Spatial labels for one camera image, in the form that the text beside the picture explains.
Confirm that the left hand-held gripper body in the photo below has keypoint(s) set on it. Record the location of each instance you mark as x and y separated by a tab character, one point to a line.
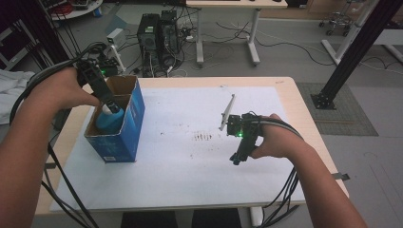
95	74

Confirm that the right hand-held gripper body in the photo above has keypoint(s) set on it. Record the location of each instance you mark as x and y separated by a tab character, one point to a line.
244	126

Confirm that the blue pump bottle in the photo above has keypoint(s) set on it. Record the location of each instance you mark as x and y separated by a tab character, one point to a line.
109	123

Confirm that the blue cardboard box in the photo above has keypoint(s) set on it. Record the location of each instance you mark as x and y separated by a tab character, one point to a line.
122	148

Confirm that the person's right hand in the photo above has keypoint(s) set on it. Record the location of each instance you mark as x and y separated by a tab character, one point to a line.
277	139

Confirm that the person's left hand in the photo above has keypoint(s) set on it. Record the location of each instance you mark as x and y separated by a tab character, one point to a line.
60	91

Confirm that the small white device box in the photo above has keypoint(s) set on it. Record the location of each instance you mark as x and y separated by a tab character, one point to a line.
115	34

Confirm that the white table foot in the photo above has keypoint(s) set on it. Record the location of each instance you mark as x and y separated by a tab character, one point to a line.
256	217

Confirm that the black computer tower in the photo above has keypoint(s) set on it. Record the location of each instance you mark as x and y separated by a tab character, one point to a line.
147	34
169	31

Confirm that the round white table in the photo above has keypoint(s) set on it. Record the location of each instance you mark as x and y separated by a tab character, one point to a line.
76	9

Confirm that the person's right leg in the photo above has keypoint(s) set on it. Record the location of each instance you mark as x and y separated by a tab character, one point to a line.
217	218

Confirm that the person's leg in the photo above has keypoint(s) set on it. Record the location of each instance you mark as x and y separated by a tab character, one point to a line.
149	219
217	218

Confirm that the white table mat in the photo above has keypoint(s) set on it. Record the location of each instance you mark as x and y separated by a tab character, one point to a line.
177	177

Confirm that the white cloth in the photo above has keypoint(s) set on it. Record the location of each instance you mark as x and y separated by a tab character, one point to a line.
12	91

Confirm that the dark monitor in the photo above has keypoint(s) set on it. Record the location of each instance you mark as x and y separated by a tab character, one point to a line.
12	47

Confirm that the grey floor mat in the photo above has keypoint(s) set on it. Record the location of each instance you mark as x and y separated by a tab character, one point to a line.
335	109

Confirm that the person's left leg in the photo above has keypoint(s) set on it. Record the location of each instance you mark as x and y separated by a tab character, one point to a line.
149	219

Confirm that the white desk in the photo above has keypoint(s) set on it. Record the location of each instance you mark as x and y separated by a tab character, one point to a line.
236	3

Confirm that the office chair base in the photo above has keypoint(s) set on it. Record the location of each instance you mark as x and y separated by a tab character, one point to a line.
337	22

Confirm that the white metal stand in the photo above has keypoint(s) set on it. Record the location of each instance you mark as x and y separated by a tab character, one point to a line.
355	30

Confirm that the white side table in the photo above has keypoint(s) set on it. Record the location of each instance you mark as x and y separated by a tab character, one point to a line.
391	38

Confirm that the black aluminium post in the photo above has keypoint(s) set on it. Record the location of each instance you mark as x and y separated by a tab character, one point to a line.
355	53
47	34

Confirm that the grey metal bracket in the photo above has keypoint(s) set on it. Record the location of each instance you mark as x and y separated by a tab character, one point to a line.
339	176

